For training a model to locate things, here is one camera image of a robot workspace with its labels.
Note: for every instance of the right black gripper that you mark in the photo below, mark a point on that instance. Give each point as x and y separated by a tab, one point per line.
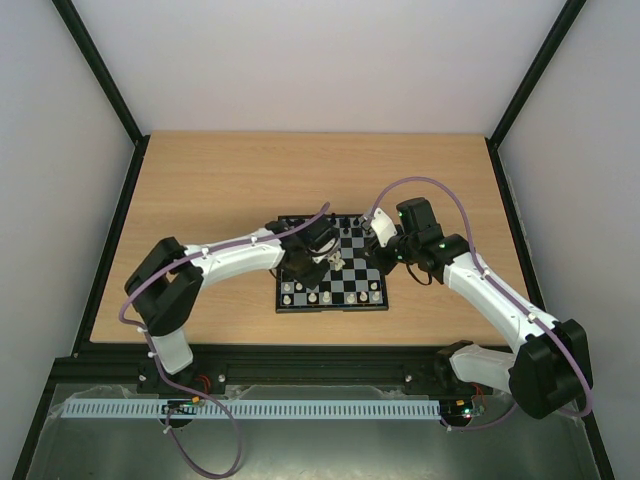
382	256

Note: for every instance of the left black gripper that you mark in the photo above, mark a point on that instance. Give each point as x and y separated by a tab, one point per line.
313	281

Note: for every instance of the black silver chess board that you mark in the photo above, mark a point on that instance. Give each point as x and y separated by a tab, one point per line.
355	277

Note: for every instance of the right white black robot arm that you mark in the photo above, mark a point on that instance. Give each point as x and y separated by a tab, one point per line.
548	364

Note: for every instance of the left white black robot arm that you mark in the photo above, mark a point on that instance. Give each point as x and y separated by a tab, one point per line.
164	287

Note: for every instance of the pile of white pieces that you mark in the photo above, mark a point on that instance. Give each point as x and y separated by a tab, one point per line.
336	261

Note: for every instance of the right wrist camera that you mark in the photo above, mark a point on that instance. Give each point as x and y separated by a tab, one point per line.
380	224

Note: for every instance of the black aluminium rail base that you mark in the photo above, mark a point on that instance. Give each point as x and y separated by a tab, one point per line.
216	367

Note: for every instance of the white slotted cable duct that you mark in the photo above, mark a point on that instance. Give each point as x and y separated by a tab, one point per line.
85	408

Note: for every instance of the right black frame post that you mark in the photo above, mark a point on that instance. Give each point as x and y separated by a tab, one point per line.
545	54

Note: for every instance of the black frame post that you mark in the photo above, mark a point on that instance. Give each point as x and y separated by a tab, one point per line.
82	38
545	54

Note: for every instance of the left black frame post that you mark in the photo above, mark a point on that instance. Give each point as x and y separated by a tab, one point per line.
82	38

